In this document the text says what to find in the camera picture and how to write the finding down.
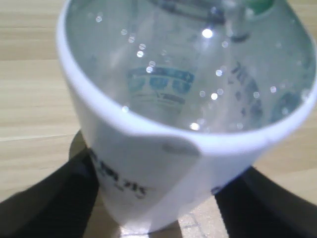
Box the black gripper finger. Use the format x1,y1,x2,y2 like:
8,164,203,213
0,148,100,238
213,167,317,238

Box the white label bottle black cap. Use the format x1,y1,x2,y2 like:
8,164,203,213
55,0,317,233

